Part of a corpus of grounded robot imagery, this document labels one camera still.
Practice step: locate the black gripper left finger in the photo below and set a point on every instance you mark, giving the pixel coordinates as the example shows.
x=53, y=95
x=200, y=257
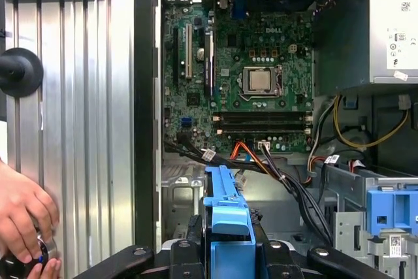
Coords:
x=186, y=253

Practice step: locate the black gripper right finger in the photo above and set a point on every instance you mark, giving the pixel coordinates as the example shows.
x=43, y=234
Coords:
x=277, y=259

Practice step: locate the hard disk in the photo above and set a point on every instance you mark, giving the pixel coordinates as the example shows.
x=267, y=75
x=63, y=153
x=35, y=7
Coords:
x=228, y=223

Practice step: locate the metal disk bay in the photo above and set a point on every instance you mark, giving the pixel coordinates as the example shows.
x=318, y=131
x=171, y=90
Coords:
x=183, y=200

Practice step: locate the person's bare hand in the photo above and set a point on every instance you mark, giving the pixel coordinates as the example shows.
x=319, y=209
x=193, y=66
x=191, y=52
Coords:
x=23, y=204

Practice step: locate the blue drive latch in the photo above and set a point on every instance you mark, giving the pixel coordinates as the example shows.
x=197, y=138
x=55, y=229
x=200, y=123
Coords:
x=385, y=207

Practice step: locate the black RAM slot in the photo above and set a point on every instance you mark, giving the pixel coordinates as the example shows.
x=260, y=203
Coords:
x=261, y=126
x=261, y=121
x=261, y=132
x=261, y=115

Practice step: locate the black PC case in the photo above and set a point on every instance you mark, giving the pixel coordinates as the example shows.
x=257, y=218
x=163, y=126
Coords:
x=143, y=96

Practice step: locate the green motherboard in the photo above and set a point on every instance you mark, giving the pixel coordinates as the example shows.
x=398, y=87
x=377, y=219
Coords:
x=225, y=92

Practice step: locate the silver CPU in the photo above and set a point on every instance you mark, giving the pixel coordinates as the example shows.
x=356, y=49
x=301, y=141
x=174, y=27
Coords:
x=260, y=80

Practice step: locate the metal CPU socket cover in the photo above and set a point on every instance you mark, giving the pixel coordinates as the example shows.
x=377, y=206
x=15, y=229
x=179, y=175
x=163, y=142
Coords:
x=247, y=79

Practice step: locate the black graphics card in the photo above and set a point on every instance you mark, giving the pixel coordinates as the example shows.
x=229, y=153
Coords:
x=208, y=63

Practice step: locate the black expansion slot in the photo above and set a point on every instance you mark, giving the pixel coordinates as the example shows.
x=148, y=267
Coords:
x=176, y=57

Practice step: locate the white expansion slot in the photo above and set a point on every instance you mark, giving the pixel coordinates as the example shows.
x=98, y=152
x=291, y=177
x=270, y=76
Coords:
x=188, y=53

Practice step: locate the grey power supply unit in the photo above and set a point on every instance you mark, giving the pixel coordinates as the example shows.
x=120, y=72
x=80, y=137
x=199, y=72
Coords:
x=359, y=30

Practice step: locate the black round knob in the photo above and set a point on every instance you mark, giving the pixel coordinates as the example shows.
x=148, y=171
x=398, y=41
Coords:
x=19, y=73

